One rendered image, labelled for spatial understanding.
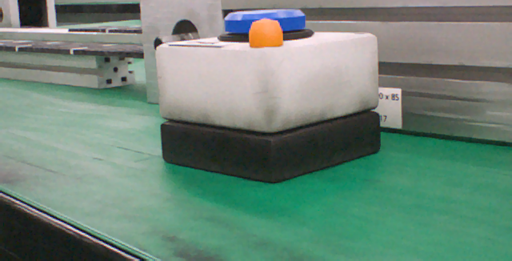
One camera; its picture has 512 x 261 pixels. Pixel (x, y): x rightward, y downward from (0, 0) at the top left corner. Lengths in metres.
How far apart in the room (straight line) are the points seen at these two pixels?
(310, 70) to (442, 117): 0.10
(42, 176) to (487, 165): 0.21
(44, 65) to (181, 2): 0.27
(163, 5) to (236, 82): 0.24
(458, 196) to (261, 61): 0.10
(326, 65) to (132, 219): 0.12
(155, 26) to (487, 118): 0.27
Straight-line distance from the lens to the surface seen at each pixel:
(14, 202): 0.38
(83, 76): 0.74
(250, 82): 0.36
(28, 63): 0.83
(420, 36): 0.44
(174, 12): 0.58
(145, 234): 0.30
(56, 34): 1.15
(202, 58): 0.38
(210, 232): 0.30
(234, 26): 0.39
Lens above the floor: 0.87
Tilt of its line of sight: 10 degrees down
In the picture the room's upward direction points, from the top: 3 degrees counter-clockwise
